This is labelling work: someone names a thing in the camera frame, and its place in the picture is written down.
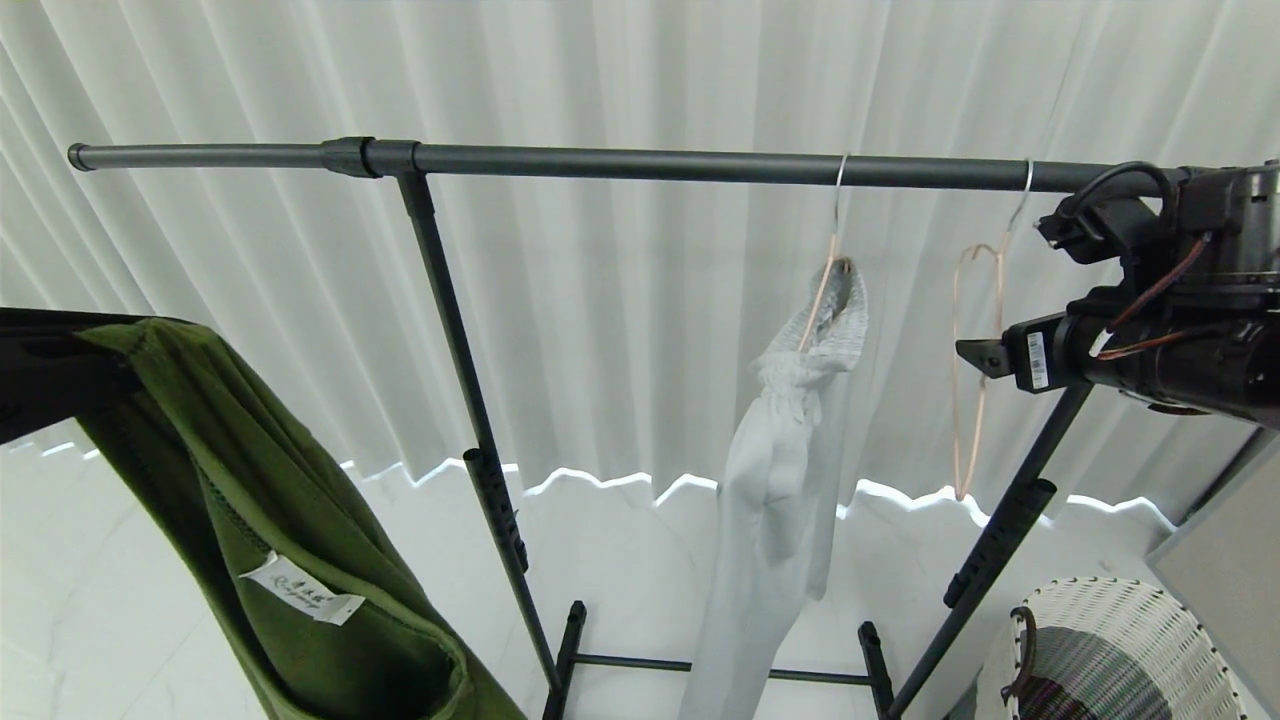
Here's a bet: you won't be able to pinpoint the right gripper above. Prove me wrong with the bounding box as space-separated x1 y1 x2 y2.
1003 300 1280 433

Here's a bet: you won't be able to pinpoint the pink clothes hanger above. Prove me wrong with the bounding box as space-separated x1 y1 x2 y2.
798 153 853 353
948 158 1037 503

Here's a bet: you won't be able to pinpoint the pale grey shorts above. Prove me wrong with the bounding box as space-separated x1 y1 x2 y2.
680 258 871 720

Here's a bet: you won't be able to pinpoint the green garment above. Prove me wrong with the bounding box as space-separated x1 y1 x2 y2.
75 316 528 720

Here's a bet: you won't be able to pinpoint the white laundry basket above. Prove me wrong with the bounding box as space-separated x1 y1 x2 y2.
975 576 1251 720

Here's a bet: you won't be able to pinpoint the black clothes rack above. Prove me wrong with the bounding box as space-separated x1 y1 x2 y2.
67 136 1201 720

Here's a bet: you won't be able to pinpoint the white curtain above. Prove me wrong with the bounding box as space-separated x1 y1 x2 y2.
0 0 1280 526

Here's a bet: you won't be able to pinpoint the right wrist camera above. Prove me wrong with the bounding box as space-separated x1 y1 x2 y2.
1035 195 1183 269

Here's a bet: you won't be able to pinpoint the black cable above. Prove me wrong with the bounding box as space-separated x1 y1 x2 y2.
1058 160 1183 223

